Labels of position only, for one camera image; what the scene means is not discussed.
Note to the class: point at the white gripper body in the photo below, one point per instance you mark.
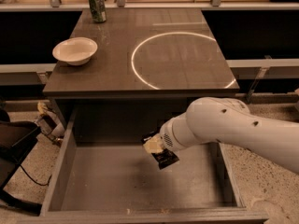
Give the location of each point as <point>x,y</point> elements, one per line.
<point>165,137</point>

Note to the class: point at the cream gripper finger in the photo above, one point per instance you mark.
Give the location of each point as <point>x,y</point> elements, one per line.
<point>154,144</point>

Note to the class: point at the black rxbar chocolate wrapper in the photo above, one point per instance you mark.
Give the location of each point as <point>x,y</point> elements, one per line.
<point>165,158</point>

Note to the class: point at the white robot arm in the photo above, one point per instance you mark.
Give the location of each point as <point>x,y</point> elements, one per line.
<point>227,121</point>

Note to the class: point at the grey cabinet with top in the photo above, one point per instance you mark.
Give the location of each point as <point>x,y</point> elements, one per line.
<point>144,53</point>

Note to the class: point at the open grey top drawer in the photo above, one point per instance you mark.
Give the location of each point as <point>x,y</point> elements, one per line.
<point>103,175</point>

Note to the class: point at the white ceramic bowl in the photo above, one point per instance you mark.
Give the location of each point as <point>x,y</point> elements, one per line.
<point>75,51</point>

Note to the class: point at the black chair base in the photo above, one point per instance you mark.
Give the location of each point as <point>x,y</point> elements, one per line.
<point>17,139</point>

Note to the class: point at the green soda can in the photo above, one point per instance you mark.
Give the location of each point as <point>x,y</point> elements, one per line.
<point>98,10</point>

